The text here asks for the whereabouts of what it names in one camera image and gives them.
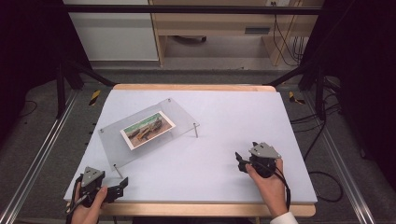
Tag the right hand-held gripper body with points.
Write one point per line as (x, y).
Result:
(264, 155)

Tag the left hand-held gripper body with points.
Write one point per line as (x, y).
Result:
(91, 179)

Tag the landscape photo with white border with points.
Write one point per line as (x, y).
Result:
(146, 130)

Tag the clear acrylic photo frame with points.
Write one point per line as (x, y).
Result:
(178, 112)

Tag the person's right hand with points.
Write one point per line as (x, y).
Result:
(272, 188)

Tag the person's left hand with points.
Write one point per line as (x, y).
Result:
(87, 214)

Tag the yellow black floor tape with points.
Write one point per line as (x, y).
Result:
(293, 98)
(95, 97)

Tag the black metal stand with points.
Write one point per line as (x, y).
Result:
(320, 93)
(60, 90)

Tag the black curtain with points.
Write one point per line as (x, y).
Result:
(361, 77)
(28, 62)

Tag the wooden desk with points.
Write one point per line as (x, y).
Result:
(211, 23)

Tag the white cabinet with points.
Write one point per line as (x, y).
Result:
(115, 37)

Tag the black horizontal bar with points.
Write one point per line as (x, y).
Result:
(186, 9)

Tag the aluminium floor rail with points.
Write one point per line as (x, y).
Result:
(342, 161)
(40, 155)

